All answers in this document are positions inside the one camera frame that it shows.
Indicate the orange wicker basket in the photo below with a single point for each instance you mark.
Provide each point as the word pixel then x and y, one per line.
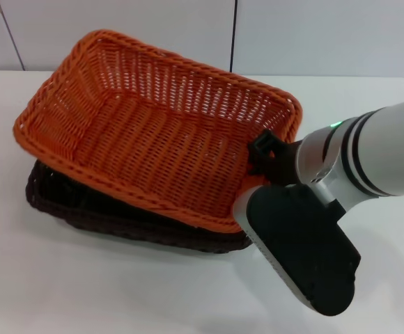
pixel 153 139

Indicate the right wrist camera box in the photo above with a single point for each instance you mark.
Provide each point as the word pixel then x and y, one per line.
pixel 299 240

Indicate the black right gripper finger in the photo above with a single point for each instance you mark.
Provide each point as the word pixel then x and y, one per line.
pixel 261 146

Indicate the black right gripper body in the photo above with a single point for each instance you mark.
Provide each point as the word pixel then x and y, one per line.
pixel 285 163

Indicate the dark brown wicker basket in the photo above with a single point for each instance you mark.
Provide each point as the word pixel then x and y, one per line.
pixel 125 222

